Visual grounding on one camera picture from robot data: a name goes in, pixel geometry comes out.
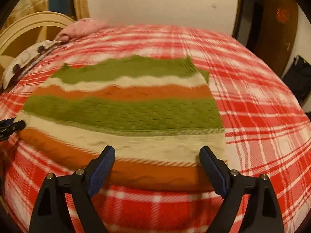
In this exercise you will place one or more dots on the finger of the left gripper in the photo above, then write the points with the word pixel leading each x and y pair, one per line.
pixel 6 131
pixel 7 122

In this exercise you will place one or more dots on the beige curtain right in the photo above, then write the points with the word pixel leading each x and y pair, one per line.
pixel 81 9

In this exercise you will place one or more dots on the grey patterned white pillow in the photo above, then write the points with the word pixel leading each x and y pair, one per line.
pixel 26 60

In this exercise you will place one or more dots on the green striped knit sweater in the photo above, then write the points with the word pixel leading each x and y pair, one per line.
pixel 156 113

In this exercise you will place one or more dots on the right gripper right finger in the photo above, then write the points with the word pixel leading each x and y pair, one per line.
pixel 263 212

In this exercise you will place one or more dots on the cream wooden headboard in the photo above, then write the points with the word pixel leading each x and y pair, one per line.
pixel 30 30

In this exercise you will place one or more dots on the brown wooden door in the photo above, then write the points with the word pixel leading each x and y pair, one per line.
pixel 276 40

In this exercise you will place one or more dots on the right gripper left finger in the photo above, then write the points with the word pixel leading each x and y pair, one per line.
pixel 51 213

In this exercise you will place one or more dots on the pink floral pillow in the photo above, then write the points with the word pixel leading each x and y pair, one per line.
pixel 81 28

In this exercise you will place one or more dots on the red door decoration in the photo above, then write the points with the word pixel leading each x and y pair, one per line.
pixel 282 15

